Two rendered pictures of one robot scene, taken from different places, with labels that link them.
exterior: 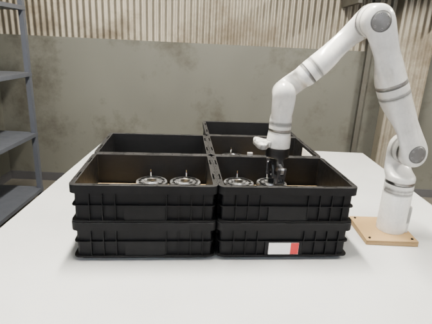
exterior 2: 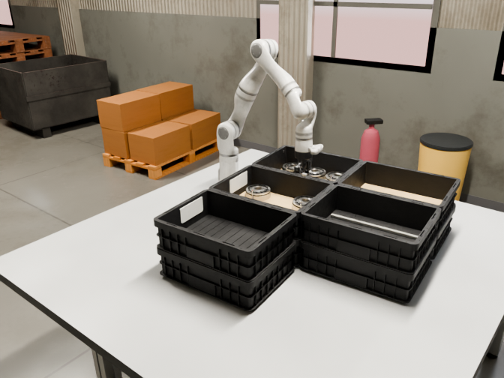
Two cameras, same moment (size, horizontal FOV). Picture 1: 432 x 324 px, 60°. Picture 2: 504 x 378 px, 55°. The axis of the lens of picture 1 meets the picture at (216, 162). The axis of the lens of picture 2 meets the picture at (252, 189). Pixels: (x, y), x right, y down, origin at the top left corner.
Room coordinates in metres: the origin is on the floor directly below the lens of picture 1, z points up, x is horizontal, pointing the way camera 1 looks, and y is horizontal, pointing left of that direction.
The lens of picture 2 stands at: (2.76, 0.85, 1.68)
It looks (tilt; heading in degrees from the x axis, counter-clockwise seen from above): 24 degrees down; 220
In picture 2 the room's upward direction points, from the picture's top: 1 degrees counter-clockwise
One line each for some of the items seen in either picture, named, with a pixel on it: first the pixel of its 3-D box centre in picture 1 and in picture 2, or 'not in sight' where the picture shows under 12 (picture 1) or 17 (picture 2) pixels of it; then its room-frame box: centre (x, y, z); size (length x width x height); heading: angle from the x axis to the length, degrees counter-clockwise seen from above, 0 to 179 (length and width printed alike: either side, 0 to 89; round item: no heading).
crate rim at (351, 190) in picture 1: (277, 173); (307, 164); (1.11, -0.20, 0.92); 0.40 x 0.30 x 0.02; 96
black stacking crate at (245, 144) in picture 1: (258, 160); (271, 200); (1.41, -0.17, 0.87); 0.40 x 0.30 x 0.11; 96
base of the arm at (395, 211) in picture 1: (394, 206); (229, 170); (1.16, -0.61, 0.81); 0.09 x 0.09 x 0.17; 5
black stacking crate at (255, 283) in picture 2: not in sight; (226, 259); (1.71, -0.14, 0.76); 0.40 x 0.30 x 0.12; 96
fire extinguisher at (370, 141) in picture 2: not in sight; (369, 157); (-0.64, -0.72, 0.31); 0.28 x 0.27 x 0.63; 0
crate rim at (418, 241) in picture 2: (155, 145); (370, 213); (1.37, 0.23, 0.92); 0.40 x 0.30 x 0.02; 96
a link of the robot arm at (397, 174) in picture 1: (403, 161); (228, 139); (1.16, -0.61, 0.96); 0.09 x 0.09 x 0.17; 8
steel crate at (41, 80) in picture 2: not in sight; (55, 94); (-0.21, -4.68, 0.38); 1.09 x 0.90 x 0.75; 0
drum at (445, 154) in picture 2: not in sight; (440, 176); (-0.66, -0.15, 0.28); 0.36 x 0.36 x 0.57
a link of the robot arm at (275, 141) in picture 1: (273, 137); (307, 143); (1.14, -0.18, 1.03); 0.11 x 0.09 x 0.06; 100
